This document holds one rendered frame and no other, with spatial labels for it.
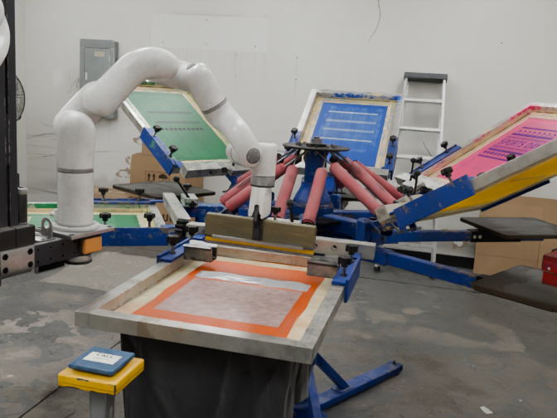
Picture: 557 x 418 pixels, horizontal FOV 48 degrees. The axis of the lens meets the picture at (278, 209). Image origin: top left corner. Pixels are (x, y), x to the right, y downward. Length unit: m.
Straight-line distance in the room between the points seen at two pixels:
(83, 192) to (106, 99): 0.25
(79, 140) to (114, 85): 0.17
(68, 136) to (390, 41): 4.62
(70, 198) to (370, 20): 4.66
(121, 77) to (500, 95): 4.66
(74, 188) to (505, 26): 4.85
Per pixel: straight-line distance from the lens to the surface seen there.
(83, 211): 1.77
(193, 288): 1.88
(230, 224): 2.00
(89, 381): 1.36
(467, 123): 6.03
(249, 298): 1.81
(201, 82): 1.82
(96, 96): 1.75
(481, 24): 6.06
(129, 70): 1.76
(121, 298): 1.73
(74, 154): 1.74
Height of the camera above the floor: 1.54
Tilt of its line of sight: 11 degrees down
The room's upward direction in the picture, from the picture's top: 4 degrees clockwise
